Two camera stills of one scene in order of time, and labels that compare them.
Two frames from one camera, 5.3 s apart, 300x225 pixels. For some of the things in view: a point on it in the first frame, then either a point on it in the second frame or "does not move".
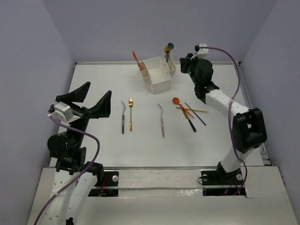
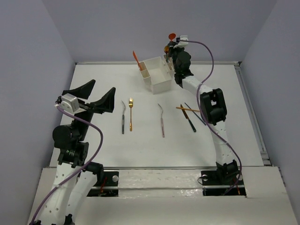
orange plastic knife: x=135 y=56 does not move
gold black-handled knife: x=187 y=116 does not move
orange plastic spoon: x=176 y=101 to x=171 y=36
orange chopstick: x=191 y=109 does not move
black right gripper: x=185 y=62 to x=172 y=44
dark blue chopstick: x=201 y=121 does not move
